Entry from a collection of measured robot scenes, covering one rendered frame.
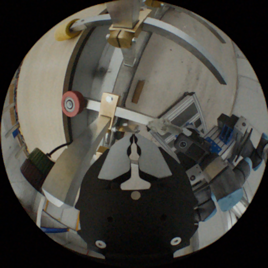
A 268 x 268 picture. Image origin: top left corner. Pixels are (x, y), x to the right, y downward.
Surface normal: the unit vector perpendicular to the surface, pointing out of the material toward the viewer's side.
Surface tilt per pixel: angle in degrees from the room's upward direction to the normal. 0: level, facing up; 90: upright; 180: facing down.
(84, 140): 90
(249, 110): 90
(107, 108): 0
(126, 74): 0
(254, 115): 90
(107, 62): 0
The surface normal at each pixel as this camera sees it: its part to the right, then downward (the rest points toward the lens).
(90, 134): 0.32, -0.82
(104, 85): 0.04, 0.50
